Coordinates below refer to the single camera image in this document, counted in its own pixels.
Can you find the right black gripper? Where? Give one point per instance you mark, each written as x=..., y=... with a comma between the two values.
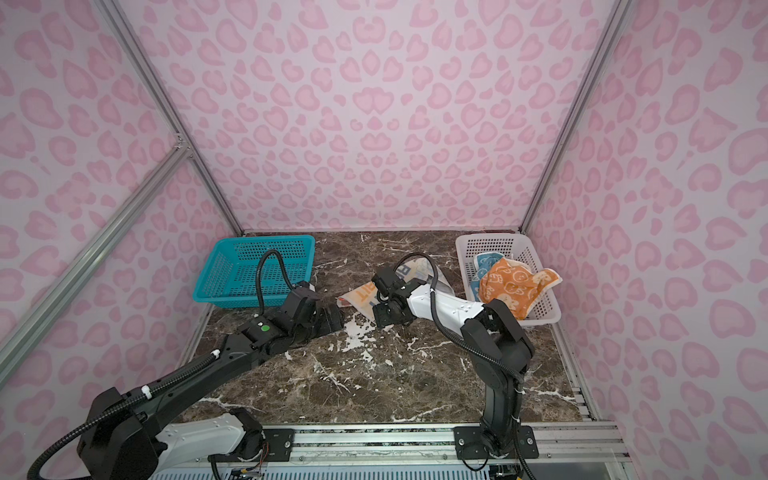
x=381, y=318

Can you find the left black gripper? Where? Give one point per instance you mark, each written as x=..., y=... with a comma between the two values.
x=328, y=324

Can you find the cream rabbit print towel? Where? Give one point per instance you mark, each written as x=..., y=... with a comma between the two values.
x=360, y=297

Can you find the teal plastic basket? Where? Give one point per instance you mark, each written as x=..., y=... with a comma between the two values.
x=247, y=272

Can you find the white plastic basket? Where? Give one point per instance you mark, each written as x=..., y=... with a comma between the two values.
x=513, y=246

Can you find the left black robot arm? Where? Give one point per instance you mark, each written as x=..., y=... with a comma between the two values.
x=135, y=434

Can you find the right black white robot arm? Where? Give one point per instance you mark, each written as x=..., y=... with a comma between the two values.
x=498, y=347

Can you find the blue patterned towel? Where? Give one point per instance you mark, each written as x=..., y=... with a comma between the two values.
x=482, y=262

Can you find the orange patterned towel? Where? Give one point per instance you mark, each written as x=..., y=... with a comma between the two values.
x=514, y=284

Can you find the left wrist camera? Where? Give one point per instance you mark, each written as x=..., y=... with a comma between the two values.
x=301, y=302

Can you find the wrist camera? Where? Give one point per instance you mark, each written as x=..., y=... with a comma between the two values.
x=386, y=281
x=301, y=302

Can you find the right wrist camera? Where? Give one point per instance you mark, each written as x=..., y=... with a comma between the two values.
x=386, y=281

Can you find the aluminium frame strut left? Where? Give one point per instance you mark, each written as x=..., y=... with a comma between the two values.
x=39, y=319

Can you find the aluminium frame post left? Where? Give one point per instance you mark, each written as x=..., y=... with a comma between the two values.
x=129, y=42

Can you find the aluminium frame post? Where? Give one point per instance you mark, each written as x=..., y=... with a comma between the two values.
x=620, y=16
x=129, y=42

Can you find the aluminium frame post right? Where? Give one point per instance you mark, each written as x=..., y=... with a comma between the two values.
x=620, y=16

